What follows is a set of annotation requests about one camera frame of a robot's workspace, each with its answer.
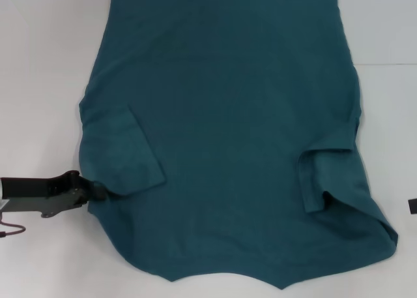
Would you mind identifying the blue t-shirt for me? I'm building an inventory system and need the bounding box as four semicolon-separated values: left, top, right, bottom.
78;0;399;282

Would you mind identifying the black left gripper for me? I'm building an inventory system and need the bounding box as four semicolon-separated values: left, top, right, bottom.
0;170;107;219

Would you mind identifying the dark red left arm cable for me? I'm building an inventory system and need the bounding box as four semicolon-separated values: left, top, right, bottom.
0;212;27;241

